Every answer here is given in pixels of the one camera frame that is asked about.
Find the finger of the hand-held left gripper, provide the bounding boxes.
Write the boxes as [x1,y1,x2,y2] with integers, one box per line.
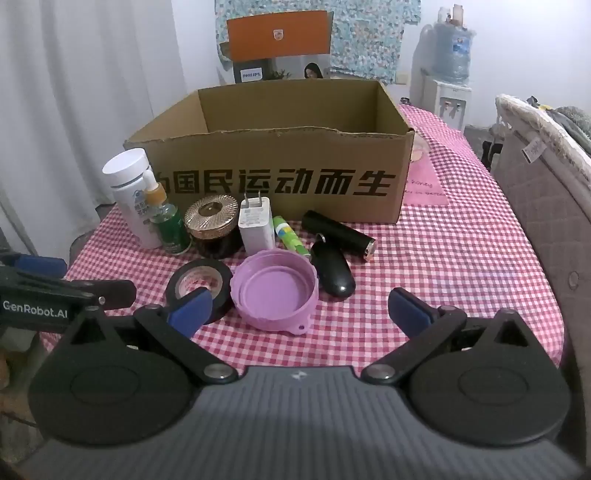
[61,279,137,309]
[0,252,68,279]

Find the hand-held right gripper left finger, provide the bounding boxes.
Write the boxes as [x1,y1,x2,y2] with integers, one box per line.
[58,287,240,385]

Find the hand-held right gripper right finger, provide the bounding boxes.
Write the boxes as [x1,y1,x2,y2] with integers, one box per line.
[361,287,532,386]

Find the black tape roll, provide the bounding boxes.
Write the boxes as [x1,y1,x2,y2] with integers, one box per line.
[166,258,234,326]

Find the green glass dropper bottle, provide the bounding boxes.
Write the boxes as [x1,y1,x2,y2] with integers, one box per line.
[142,170,192,256]

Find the black key fob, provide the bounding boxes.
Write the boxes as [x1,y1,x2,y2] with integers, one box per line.
[309,233,356,297]

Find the purple plastic lid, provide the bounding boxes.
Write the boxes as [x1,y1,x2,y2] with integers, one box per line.
[229,249,320,335]

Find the black cylinder with gold end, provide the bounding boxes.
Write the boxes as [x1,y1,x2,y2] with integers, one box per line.
[301,210,377,264]

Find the white charger plug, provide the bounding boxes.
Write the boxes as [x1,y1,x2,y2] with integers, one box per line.
[238,193,278,257]

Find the white plastic bottle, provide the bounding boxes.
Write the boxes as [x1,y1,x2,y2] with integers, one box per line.
[102,148,162,250]

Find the green lip balm tube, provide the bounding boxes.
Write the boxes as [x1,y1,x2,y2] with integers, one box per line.
[272,215,311,259]

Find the brown cardboard box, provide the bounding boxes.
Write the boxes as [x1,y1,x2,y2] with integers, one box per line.
[124,76,415,225]

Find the red checkered tablecloth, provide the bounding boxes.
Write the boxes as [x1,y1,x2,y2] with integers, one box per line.
[39,104,566,370]

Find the gold round lid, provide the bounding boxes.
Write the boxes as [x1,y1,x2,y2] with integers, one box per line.
[184,195,243,259]

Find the quilted bed mattress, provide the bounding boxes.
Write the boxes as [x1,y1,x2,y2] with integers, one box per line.
[492,92,591,370]

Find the white curtain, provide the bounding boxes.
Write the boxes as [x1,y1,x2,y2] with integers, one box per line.
[0,0,222,296]

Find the white water dispenser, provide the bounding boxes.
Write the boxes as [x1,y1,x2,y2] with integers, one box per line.
[420,69,472,132]

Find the white fleece mattress pad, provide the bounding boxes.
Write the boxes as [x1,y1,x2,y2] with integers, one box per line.
[496,93,591,160]

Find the grey blanket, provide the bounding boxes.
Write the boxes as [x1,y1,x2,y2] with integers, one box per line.
[551,105,591,151]

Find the blue water jug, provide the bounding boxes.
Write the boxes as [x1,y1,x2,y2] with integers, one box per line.
[431,18,474,85]

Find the printed appliance carton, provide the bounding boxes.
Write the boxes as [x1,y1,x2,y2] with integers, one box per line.
[226,10,334,85]

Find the patterned wall cloth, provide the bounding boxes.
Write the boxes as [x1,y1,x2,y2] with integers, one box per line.
[215,0,422,85]

